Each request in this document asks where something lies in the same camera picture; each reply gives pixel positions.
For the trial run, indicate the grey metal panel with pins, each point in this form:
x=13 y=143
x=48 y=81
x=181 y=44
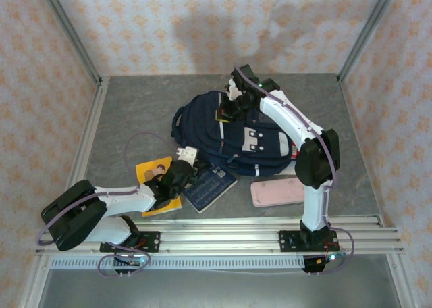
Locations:
x=219 y=289

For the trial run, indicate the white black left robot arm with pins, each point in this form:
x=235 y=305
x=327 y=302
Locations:
x=118 y=198

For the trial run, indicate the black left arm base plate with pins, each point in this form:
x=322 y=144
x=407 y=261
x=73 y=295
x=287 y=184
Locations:
x=153 y=240

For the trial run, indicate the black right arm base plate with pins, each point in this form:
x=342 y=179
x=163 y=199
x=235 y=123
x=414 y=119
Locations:
x=287 y=240

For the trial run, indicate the pink pencil case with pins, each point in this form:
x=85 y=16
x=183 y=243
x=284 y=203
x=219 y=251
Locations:
x=276 y=192

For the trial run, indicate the aluminium mounting rail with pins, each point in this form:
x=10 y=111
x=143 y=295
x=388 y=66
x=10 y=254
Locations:
x=219 y=237

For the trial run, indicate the yellow paperback book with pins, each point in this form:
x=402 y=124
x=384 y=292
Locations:
x=148 y=173

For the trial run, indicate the aluminium frame post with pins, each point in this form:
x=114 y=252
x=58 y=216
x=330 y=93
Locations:
x=366 y=31
x=72 y=38

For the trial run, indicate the aluminium table side rail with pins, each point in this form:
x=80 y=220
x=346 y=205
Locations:
x=91 y=129

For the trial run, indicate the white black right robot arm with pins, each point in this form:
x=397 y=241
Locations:
x=290 y=115

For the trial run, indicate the navy blue backpack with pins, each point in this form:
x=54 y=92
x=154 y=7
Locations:
x=236 y=135

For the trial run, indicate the dark blue notebook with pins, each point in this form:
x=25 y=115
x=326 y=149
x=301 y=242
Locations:
x=211 y=191

